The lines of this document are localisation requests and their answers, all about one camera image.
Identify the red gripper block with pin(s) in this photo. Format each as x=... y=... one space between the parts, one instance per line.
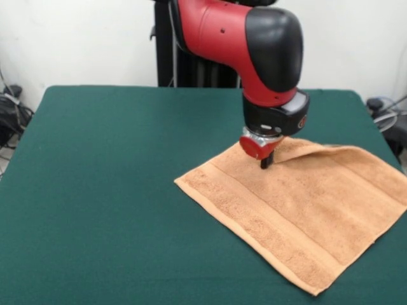
x=254 y=148

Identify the tan terry towel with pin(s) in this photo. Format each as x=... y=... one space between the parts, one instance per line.
x=302 y=216

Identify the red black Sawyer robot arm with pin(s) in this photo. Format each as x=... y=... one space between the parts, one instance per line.
x=241 y=47

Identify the dark green table cloth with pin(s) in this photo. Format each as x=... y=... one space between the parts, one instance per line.
x=95 y=206

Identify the black equipment bundle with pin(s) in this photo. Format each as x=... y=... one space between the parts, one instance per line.
x=12 y=120

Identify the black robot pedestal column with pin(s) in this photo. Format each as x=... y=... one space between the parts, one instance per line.
x=165 y=57

